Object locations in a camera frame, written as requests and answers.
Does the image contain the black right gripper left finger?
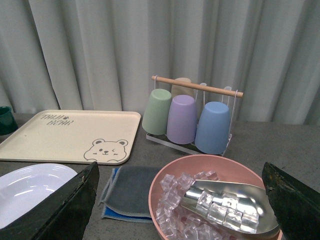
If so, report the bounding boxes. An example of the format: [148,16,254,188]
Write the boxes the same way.
[0,162,100,240]

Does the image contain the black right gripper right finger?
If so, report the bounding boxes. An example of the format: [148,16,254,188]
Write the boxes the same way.
[261,162,320,240]

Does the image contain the white round plate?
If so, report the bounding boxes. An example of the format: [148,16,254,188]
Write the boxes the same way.
[0,163,77,229]

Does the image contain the blue cloth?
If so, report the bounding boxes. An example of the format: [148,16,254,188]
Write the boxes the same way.
[101,167,154,224]

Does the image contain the clear ice cube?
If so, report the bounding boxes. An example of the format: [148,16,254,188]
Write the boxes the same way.
[223,208,243,231]
[196,190,214,214]
[221,194,240,210]
[160,174,176,192]
[240,211,259,234]
[207,203,228,225]

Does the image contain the metal scoop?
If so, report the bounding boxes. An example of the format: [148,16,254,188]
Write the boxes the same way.
[181,180,281,240]

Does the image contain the grey cloth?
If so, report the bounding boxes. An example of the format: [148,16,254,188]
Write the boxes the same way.
[98,165,163,218]

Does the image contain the pink bowl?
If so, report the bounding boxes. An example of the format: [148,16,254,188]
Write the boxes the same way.
[148,154,264,240]

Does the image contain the beige bear tray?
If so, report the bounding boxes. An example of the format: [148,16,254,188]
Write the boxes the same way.
[0,110,141,165]

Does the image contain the dark green mug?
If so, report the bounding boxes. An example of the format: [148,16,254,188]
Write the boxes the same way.
[0,106,18,136]

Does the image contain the blue cup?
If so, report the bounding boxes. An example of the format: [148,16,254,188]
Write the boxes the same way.
[194,101,231,155]

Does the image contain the green cup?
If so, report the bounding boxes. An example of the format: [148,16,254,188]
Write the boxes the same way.
[142,88,172,135]

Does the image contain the purple cup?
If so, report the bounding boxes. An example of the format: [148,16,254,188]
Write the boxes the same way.
[166,95,197,145]

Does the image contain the grey curtain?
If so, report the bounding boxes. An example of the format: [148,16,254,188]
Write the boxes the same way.
[0,0,320,125]

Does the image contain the beige cup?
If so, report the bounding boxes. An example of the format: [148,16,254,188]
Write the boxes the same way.
[171,77,195,98]

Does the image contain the white cup rack wooden handle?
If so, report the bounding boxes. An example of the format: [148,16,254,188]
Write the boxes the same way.
[146,75,244,156]

